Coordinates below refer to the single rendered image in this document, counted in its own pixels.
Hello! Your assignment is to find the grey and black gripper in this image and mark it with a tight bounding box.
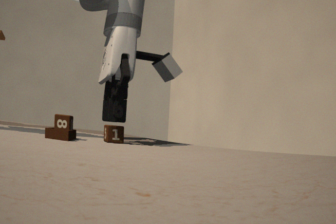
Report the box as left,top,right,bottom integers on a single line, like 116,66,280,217
98,25,141,123

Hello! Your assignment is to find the brown wooden tray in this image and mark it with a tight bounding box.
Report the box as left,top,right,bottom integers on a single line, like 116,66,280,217
45,128,76,141

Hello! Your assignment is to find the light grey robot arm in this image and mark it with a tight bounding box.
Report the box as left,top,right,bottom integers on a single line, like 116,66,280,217
79,0,183,82

